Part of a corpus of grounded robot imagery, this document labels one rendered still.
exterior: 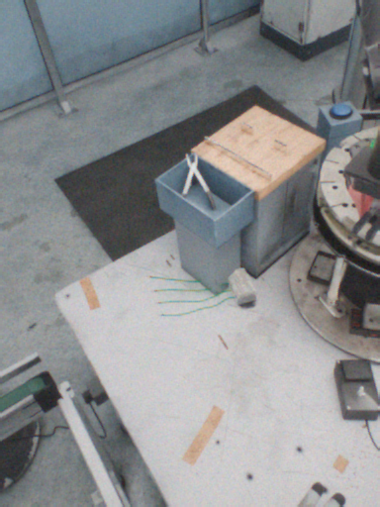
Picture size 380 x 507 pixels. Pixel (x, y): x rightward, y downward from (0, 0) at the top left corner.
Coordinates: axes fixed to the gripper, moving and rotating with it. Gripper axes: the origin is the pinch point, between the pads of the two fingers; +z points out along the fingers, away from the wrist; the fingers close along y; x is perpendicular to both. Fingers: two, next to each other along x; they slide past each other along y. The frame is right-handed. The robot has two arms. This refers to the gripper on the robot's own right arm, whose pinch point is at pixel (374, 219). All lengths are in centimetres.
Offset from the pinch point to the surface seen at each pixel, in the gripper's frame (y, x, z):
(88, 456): -30, -43, 50
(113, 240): -118, 40, 113
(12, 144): -214, 60, 113
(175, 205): -36.2, -3.8, 14.1
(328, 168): -14.0, 14.2, 6.4
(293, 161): -21.8, 15.8, 9.3
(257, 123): -34.5, 22.3, 8.9
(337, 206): -8.0, 6.8, 7.0
